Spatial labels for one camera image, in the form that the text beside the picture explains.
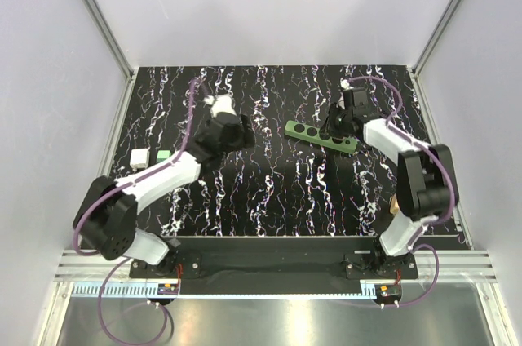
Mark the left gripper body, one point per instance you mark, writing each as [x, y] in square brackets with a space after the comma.
[242, 140]

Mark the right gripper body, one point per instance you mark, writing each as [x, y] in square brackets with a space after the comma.
[336, 124]

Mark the green power strip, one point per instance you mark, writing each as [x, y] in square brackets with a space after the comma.
[313, 135]

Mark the green charger plug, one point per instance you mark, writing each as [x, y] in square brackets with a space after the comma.
[162, 155]

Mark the white charger plug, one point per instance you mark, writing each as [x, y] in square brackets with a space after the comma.
[139, 159]

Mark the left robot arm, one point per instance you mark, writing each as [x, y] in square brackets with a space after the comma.
[106, 220]

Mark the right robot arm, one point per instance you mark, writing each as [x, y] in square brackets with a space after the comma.
[426, 190]

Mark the marble pattern mat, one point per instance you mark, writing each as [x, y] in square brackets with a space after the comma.
[281, 187]

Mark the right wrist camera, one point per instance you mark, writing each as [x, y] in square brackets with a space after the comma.
[355, 98]

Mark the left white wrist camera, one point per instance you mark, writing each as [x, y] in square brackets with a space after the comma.
[220, 104]

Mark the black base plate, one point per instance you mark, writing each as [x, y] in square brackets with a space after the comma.
[350, 257]

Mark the aluminium frame rail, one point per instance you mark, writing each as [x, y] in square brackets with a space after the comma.
[200, 280]

